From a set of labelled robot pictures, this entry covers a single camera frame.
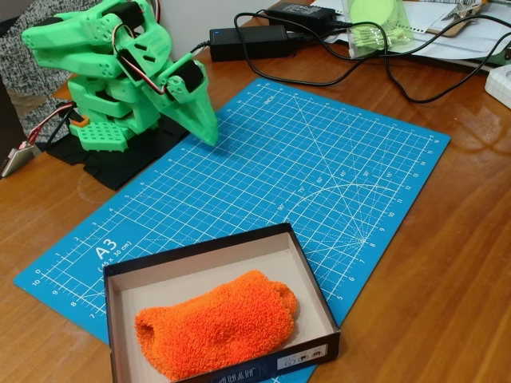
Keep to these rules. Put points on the black base mat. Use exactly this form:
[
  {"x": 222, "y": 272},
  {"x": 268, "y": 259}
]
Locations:
[{"x": 120, "y": 167}]

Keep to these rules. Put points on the slim black power adapter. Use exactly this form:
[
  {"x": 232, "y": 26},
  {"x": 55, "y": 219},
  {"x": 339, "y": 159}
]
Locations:
[{"x": 299, "y": 12}]

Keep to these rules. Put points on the grey speckled fabric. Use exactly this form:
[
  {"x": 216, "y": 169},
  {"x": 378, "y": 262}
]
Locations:
[{"x": 16, "y": 76}]

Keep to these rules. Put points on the small silver circuit board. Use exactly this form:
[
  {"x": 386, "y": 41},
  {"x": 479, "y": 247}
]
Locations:
[{"x": 18, "y": 159}]

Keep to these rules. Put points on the green gripper black servo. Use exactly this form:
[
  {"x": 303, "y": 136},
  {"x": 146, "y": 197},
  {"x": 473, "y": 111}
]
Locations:
[{"x": 191, "y": 104}]

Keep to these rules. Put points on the clear bag with green items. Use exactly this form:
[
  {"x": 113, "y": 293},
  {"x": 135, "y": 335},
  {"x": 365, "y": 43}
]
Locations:
[{"x": 375, "y": 38}]

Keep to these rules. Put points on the brown cardboard with metal clip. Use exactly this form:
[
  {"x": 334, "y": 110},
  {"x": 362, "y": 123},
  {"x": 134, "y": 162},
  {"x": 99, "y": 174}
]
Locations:
[{"x": 447, "y": 28}]

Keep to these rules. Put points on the black power adapter blue light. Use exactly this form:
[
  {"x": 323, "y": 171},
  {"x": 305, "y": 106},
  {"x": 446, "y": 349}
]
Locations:
[{"x": 247, "y": 44}]

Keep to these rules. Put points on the orange clamp piece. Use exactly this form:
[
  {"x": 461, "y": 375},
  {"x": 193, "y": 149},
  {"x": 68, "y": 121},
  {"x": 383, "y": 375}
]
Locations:
[{"x": 81, "y": 121}]

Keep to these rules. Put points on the orange fuzzy sock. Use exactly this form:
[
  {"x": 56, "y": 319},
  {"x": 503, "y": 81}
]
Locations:
[{"x": 215, "y": 323}]

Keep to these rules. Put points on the black-rimmed cardboard box tray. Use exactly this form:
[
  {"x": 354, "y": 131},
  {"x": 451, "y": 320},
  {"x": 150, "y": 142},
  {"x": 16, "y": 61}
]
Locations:
[{"x": 159, "y": 279}]

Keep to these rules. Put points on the blue A3 cutting mat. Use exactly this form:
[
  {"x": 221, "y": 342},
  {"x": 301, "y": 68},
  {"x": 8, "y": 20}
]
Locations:
[{"x": 259, "y": 179}]

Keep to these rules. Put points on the white plastic device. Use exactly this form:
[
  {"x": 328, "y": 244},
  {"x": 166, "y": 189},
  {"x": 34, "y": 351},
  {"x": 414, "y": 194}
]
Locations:
[{"x": 499, "y": 85}]

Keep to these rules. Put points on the green 3D-printed robot arm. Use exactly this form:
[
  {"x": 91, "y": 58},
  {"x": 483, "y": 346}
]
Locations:
[{"x": 80, "y": 60}]

